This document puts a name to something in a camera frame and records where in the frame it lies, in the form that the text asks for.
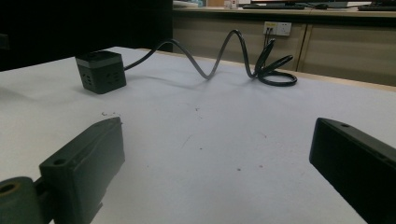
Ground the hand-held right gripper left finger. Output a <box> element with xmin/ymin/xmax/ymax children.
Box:
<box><xmin>38</xmin><ymin>116</ymin><xmax>126</xmax><ymax>224</ymax></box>

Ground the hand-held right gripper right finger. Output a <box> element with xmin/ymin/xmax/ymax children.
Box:
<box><xmin>308</xmin><ymin>117</ymin><xmax>396</xmax><ymax>224</ymax></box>

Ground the black cube power socket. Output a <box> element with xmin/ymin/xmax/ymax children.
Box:
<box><xmin>75</xmin><ymin>49</ymin><xmax>128</xmax><ymax>95</ymax></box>

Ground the beige wooden counter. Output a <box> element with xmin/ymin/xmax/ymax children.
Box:
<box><xmin>172</xmin><ymin>6</ymin><xmax>396</xmax><ymax>88</ymax></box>

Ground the black keyboard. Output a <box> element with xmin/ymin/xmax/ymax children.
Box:
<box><xmin>242</xmin><ymin>3</ymin><xmax>306</xmax><ymax>10</ymax></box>

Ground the white wall outlet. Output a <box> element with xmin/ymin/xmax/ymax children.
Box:
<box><xmin>262</xmin><ymin>21</ymin><xmax>292</xmax><ymax>37</ymax></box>

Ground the black power cable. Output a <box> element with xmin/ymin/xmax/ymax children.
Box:
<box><xmin>123</xmin><ymin>29</ymin><xmax>298</xmax><ymax>88</ymax></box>

